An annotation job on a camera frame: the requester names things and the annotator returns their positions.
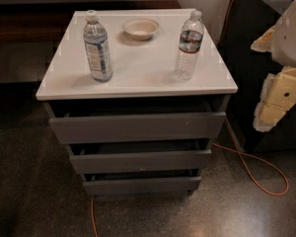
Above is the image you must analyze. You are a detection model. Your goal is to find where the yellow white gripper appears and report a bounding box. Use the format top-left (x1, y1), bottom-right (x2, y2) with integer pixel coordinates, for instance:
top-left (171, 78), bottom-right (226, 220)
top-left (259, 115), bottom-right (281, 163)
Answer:
top-left (251, 26), bottom-right (296, 132)

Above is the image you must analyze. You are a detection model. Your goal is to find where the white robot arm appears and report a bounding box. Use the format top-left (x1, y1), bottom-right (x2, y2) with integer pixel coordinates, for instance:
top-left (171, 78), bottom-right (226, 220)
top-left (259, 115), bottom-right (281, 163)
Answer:
top-left (251, 0), bottom-right (296, 132)

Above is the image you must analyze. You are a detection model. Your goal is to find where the clear bottle red blue label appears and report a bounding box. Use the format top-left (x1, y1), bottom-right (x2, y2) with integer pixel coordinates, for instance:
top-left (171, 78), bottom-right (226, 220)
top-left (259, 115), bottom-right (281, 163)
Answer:
top-left (175, 10), bottom-right (204, 81)

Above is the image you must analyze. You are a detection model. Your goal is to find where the grey top drawer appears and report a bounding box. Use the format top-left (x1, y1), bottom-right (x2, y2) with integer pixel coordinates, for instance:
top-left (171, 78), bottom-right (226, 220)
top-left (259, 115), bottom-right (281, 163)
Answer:
top-left (48, 100), bottom-right (225, 144)

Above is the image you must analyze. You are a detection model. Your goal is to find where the grey drawer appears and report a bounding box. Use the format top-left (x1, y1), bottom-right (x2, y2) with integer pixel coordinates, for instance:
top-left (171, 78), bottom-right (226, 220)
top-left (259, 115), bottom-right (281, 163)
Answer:
top-left (48, 100), bottom-right (225, 144)
top-left (66, 139), bottom-right (211, 174)
top-left (83, 170), bottom-right (201, 197)

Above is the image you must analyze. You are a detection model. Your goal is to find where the grey middle drawer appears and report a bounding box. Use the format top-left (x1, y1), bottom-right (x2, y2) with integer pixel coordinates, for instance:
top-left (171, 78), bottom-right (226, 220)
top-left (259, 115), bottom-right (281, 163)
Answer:
top-left (66, 139), bottom-right (211, 174)

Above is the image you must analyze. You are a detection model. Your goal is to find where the grey drawer cabinet white top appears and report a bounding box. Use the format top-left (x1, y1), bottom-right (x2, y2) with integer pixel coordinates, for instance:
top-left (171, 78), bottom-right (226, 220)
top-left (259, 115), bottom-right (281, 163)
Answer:
top-left (35, 8), bottom-right (239, 199)

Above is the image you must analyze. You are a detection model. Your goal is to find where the water bottle blue white label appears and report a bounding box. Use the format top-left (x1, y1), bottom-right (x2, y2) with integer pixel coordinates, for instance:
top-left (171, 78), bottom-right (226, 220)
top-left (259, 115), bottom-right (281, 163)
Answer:
top-left (83, 10), bottom-right (112, 82)

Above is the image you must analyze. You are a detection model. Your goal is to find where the grey bottom drawer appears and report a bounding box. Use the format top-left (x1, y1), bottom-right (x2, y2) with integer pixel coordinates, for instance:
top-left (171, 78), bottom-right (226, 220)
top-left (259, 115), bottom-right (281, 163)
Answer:
top-left (83, 170), bottom-right (201, 197)

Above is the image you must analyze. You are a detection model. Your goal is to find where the black cabinet at right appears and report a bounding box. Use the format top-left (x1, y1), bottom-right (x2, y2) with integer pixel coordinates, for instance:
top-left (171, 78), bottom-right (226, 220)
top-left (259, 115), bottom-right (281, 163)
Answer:
top-left (218, 0), bottom-right (296, 152)

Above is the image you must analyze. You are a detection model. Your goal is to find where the white paper bowl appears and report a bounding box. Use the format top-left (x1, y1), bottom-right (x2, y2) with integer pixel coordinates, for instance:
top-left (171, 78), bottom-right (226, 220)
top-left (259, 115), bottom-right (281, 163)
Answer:
top-left (122, 19), bottom-right (159, 40)

